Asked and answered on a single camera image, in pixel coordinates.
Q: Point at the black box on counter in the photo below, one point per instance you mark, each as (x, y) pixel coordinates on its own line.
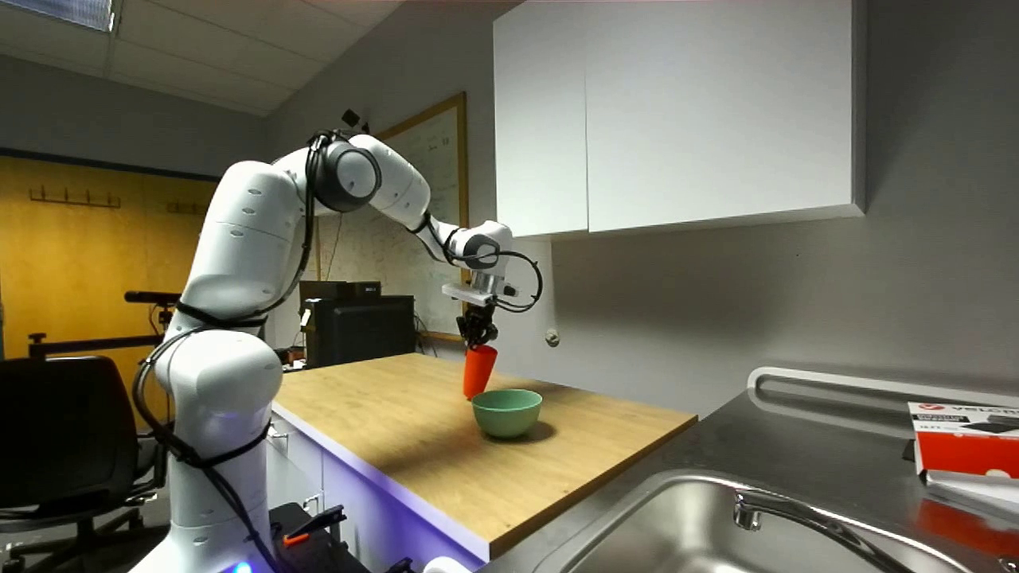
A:
(354, 326)

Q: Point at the chrome faucet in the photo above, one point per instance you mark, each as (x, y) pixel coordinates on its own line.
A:
(806, 516)

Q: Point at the wood framed whiteboard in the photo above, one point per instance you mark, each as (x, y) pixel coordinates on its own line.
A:
(435, 159)

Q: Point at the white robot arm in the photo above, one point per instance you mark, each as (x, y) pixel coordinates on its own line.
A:
(242, 275)

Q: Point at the stainless steel sink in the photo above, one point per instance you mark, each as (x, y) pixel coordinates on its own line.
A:
(732, 536)

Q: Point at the orange carrot toy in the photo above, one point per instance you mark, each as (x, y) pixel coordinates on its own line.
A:
(478, 371)

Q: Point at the black device with orange light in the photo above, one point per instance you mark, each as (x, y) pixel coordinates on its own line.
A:
(309, 536)

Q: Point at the red and white box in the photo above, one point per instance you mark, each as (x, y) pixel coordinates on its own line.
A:
(968, 449)

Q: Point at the black desk bar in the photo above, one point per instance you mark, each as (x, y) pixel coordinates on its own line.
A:
(98, 341)

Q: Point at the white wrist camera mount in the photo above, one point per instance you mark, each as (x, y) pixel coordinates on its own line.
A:
(471, 291)

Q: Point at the green bowl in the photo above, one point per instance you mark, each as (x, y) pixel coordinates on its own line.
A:
(509, 410)

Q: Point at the black office chair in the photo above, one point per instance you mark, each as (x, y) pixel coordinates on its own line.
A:
(65, 445)

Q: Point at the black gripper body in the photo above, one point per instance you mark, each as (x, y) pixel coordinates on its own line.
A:
(478, 315)

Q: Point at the white wall cabinet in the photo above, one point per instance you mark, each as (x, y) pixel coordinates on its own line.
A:
(680, 112)

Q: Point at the ceiling light panel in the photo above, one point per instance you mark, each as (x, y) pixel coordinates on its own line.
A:
(65, 10)

